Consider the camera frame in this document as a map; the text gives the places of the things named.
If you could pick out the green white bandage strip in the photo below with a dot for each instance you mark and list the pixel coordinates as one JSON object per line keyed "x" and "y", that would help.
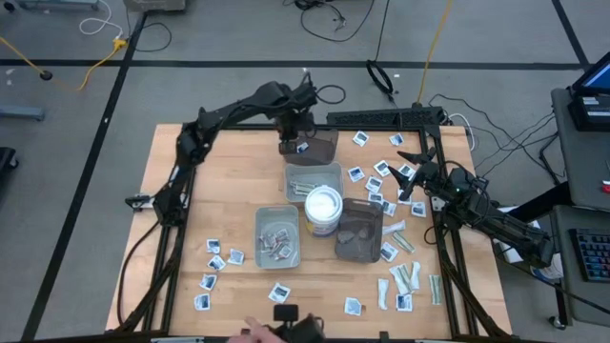
{"x": 304, "y": 183}
{"x": 435, "y": 289}
{"x": 303, "y": 192}
{"x": 403, "y": 242}
{"x": 304, "y": 188}
{"x": 400, "y": 277}

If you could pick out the grey keyboard desk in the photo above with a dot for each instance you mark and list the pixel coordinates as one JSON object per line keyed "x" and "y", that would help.
{"x": 579, "y": 305}

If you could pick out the red button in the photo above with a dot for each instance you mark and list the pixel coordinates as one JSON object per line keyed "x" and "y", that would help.
{"x": 606, "y": 187}

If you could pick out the black caster base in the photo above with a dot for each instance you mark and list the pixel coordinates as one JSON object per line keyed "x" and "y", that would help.
{"x": 6, "y": 157}

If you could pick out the black laptop computer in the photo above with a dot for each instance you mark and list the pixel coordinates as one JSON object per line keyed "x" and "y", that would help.
{"x": 591, "y": 109}

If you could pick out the grey side desk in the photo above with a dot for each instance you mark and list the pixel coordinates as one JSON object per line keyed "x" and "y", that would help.
{"x": 581, "y": 167}

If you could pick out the grey crumpled wrapper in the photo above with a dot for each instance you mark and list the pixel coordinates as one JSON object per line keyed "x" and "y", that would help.
{"x": 346, "y": 236}
{"x": 363, "y": 233}

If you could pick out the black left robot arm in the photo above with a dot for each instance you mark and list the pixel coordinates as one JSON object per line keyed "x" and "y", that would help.
{"x": 229, "y": 107}

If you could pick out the Lysol wipes canister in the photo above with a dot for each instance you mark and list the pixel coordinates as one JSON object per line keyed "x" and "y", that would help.
{"x": 324, "y": 205}

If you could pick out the dark translucent plastic bin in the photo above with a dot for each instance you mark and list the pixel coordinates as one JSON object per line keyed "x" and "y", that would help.
{"x": 357, "y": 252}
{"x": 324, "y": 152}

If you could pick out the black computer keyboard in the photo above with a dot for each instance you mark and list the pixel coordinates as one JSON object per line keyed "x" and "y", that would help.
{"x": 593, "y": 255}

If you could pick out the plain white bandage strip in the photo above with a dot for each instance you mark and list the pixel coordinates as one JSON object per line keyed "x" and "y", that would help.
{"x": 382, "y": 294}
{"x": 393, "y": 227}
{"x": 415, "y": 275}

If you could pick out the black aluminium table frame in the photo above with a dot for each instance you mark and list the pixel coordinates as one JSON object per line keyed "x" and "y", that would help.
{"x": 238, "y": 127}

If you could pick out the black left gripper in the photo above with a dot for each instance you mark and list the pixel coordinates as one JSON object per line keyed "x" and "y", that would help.
{"x": 295, "y": 124}

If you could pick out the grey equipment box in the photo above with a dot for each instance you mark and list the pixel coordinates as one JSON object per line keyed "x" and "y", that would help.
{"x": 152, "y": 5}

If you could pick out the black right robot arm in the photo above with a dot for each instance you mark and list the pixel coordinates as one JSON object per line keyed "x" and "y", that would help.
{"x": 505, "y": 226}

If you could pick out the grey floor plate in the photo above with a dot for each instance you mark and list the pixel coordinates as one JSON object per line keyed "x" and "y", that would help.
{"x": 21, "y": 113}

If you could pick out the white alcohol pad packet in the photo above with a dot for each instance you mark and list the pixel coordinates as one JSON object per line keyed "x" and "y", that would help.
{"x": 373, "y": 184}
{"x": 390, "y": 251}
{"x": 382, "y": 167}
{"x": 213, "y": 246}
{"x": 406, "y": 170}
{"x": 375, "y": 196}
{"x": 406, "y": 202}
{"x": 360, "y": 138}
{"x": 355, "y": 174}
{"x": 302, "y": 147}
{"x": 390, "y": 208}
{"x": 202, "y": 302}
{"x": 404, "y": 302}
{"x": 208, "y": 281}
{"x": 236, "y": 256}
{"x": 419, "y": 209}
{"x": 396, "y": 139}
{"x": 352, "y": 306}
{"x": 217, "y": 262}
{"x": 279, "y": 293}

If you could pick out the light grey plastic bin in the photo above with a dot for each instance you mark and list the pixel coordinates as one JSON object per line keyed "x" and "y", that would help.
{"x": 329, "y": 176}
{"x": 264, "y": 219}

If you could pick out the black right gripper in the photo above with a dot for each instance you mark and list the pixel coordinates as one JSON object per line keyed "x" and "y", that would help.
{"x": 431, "y": 178}

